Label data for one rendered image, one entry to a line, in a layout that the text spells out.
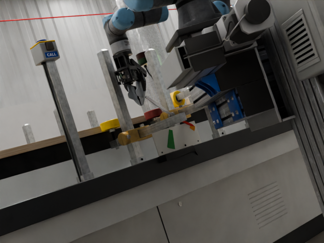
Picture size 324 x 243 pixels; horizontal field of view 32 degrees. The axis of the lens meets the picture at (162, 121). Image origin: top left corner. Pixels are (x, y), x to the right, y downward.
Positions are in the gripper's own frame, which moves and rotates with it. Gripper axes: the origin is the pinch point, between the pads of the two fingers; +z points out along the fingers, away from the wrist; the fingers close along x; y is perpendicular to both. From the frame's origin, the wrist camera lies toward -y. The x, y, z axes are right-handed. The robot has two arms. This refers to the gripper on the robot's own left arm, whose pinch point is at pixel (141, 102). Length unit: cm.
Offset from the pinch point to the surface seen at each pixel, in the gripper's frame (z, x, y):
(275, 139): 32, 22, -83
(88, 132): 3.5, -28.1, -0.9
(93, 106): -115, -479, -722
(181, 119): 11.9, 17.2, 7.5
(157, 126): 11.0, 5.3, 3.5
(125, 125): 6.3, -8.0, 3.2
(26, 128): -17, -103, -55
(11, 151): 3, -40, 32
